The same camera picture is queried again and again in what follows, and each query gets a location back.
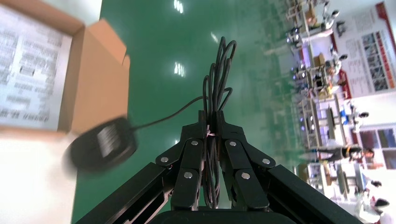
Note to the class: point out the red-framed wall notice board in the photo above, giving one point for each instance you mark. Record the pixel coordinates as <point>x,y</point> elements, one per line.
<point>371,52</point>

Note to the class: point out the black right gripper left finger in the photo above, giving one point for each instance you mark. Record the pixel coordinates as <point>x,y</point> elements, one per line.
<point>185,173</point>

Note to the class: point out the brown cardboard box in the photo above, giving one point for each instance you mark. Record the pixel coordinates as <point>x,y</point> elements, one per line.
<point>99,83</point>

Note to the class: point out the white printed paper sheet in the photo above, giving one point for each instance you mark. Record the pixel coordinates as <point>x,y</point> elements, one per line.
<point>28,71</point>

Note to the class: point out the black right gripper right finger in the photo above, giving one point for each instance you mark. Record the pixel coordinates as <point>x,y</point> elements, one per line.
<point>244,179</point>

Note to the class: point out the person in dark clothes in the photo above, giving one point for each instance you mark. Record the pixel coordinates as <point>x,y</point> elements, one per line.
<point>340,152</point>

